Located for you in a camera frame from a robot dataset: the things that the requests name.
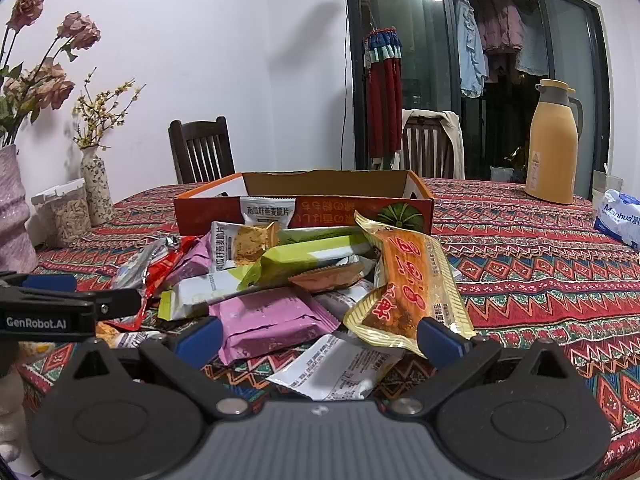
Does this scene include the pink snack pack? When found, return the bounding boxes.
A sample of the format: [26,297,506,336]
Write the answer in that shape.
[163,234,212,288]
[209,287,341,365]

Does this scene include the large orange snack bag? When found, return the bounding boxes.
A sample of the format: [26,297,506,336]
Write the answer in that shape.
[343,214,475,356]

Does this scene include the red foil snack pack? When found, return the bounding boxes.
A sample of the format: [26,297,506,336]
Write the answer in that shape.
[108,235,198,332]

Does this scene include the white snack pack label up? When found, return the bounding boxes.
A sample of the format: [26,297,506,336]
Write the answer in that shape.
[267,335,405,401]

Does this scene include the small orange snack pack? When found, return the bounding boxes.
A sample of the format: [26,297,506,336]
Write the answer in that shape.
[288,261,364,294]

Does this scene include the long green snack bar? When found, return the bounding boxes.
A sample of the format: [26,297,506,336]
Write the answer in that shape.
[238,234,372,290]

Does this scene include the white grey snack pack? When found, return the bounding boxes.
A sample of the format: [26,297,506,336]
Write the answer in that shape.
[314,278,374,321]

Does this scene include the clear food storage jar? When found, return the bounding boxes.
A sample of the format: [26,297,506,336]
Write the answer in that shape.
[32,178,91,248]

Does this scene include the patterned red tablecloth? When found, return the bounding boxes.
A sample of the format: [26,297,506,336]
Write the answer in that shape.
[18,179,639,479]

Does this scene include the oat crisp pack on pile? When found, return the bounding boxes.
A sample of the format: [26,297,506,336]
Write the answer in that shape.
[209,221,279,271]

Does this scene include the oat crisp pack against box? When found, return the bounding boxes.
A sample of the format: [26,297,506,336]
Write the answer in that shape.
[240,196,296,229]

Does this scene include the dark wooden chair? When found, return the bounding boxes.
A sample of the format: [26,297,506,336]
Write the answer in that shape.
[168,116,235,184]

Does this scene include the orange pumpkin cardboard box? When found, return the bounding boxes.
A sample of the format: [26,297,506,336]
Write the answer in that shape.
[174,169,435,235]

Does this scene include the floral vase yellow twigs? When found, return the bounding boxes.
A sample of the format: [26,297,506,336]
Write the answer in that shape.
[72,70,144,226]

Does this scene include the chair with beige cloth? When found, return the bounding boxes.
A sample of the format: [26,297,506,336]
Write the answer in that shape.
[394,108,465,180]

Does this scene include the white blue tissue pack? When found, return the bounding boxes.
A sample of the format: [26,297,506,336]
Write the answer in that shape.
[594,188,640,252]

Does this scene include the pink vase with roses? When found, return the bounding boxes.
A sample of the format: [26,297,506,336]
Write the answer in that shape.
[1,0,101,272]

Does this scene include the drinking glass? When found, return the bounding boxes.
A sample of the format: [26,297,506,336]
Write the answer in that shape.
[591,170,624,217]

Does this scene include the orange thermos jug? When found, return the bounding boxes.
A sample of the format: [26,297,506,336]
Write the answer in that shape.
[525,79,584,205]

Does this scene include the hanging blue shirt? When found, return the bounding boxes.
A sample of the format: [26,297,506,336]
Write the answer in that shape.
[456,0,488,99]

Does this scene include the red tassel hanging decoration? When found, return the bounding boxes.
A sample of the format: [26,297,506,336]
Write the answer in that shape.
[362,27,402,159]

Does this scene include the hanging pink jacket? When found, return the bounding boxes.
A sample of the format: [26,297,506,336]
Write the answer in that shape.
[476,0,524,54]

